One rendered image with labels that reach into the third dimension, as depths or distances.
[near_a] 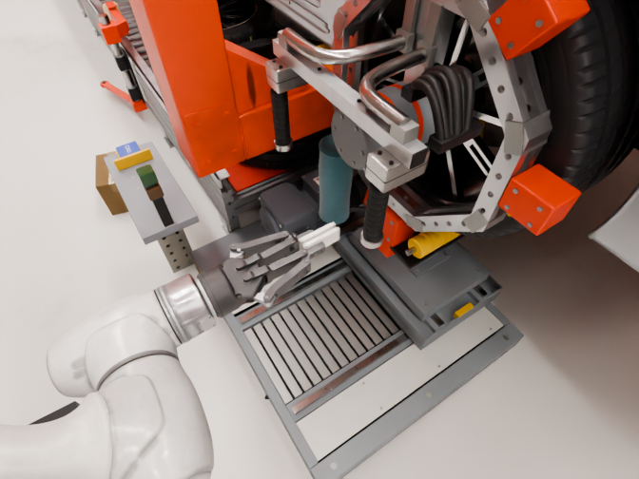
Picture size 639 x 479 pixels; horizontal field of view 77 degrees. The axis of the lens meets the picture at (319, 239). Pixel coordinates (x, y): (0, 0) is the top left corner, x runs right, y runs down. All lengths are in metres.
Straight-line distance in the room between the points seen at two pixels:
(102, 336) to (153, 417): 0.14
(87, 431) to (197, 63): 0.85
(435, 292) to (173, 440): 1.04
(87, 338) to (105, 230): 1.43
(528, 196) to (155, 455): 0.65
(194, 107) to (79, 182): 1.24
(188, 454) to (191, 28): 0.88
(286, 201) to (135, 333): 0.85
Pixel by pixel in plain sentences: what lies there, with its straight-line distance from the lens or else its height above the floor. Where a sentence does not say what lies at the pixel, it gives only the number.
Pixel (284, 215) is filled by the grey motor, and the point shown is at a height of 0.41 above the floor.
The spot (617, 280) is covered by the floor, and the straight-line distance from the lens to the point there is 2.00.
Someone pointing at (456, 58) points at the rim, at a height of 0.95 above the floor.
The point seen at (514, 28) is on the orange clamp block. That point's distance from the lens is 0.70.
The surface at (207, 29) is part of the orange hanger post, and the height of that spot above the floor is 0.93.
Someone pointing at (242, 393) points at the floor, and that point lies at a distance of 1.44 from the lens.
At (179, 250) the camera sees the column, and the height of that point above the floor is 0.11.
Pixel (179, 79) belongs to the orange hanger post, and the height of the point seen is 0.84.
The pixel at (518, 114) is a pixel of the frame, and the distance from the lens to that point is 0.72.
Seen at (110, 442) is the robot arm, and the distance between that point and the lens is 0.48.
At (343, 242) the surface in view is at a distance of 1.54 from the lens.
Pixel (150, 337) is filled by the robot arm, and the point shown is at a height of 0.88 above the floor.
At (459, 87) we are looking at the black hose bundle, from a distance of 0.66.
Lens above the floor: 1.36
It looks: 51 degrees down
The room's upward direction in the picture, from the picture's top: straight up
